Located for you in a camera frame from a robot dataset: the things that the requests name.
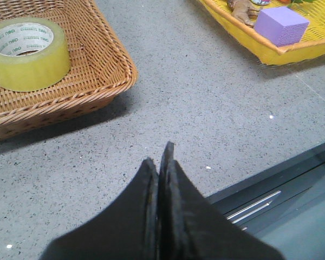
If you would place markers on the silver cabinet handle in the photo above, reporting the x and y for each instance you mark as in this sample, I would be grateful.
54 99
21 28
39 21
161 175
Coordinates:
253 208

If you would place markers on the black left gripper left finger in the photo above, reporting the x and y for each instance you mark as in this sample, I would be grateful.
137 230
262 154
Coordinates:
126 229

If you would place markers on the yellow packing tape roll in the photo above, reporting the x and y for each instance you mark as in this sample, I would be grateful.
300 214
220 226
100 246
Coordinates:
33 54

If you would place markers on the yellow woven basket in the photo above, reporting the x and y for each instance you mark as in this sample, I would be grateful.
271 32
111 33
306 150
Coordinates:
311 46

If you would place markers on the purple foam block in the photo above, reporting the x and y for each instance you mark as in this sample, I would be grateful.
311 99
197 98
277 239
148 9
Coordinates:
281 26

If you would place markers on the beige bread roll toy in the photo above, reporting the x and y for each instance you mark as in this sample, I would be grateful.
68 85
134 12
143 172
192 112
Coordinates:
242 10

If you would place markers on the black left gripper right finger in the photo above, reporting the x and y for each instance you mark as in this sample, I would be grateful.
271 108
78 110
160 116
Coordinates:
192 228

